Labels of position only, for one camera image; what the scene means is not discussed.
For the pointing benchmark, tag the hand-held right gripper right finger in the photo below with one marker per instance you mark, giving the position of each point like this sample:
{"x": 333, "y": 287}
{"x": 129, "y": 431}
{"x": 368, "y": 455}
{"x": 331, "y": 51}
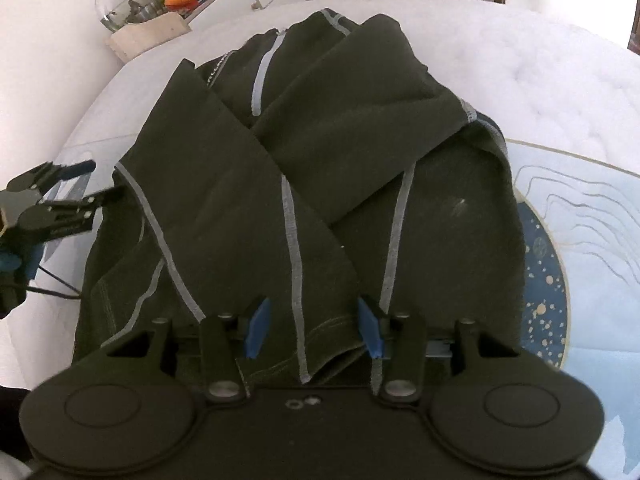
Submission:
{"x": 370, "y": 332}

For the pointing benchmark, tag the wooden storage box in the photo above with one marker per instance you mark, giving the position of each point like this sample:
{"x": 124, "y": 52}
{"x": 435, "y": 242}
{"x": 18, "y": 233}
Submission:
{"x": 145, "y": 37}

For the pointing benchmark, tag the dark grey long-sleeve top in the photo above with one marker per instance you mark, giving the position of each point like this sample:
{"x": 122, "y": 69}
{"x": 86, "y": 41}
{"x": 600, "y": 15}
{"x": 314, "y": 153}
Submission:
{"x": 350, "y": 160}

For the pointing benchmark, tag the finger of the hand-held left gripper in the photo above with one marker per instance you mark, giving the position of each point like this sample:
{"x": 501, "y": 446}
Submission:
{"x": 80, "y": 207}
{"x": 55, "y": 170}

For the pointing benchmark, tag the glass fish bowl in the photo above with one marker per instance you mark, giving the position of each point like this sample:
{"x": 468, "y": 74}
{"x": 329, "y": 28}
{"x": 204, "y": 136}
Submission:
{"x": 120, "y": 10}

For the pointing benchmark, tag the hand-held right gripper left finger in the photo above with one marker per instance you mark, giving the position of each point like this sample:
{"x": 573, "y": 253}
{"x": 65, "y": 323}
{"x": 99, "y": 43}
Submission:
{"x": 257, "y": 332}

